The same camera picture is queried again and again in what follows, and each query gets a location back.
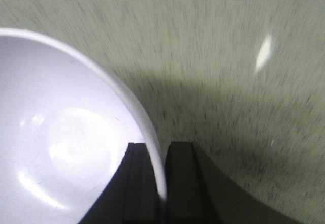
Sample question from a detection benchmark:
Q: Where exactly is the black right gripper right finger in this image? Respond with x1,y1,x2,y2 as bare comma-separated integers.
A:
165,142,297,223

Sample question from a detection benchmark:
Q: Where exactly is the purple plastic bowl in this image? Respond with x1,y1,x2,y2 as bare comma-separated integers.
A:
1,28,167,223

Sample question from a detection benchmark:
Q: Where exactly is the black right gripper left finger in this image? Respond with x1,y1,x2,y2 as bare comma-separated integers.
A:
80,143,166,224

